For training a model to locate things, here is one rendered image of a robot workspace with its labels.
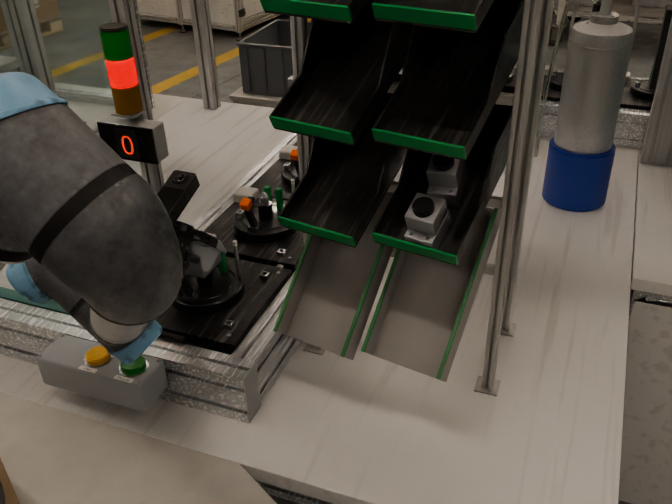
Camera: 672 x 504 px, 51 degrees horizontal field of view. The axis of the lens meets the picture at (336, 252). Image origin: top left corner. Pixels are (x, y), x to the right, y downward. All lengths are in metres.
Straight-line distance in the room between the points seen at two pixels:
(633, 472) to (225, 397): 1.16
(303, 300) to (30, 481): 0.51
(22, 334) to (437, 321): 0.76
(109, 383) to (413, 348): 0.49
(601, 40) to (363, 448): 1.02
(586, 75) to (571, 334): 0.61
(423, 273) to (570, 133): 0.75
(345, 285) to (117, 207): 0.61
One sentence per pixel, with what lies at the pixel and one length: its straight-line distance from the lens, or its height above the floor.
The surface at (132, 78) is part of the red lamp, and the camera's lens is 1.35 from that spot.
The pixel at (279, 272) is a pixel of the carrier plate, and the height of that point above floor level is 0.97.
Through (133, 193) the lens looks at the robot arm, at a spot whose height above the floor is 1.46.
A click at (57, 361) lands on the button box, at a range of 1.27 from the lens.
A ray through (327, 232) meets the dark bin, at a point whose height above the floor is 1.21.
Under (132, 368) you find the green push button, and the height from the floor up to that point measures 0.97.
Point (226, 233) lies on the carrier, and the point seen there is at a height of 0.97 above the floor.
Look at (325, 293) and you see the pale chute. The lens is 1.16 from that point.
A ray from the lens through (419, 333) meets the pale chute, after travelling 1.11.
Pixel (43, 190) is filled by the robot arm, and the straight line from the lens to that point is 0.62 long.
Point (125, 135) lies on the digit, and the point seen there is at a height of 1.22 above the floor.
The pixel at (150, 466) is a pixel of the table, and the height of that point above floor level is 0.86.
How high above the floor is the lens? 1.73
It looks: 33 degrees down
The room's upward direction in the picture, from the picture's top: 2 degrees counter-clockwise
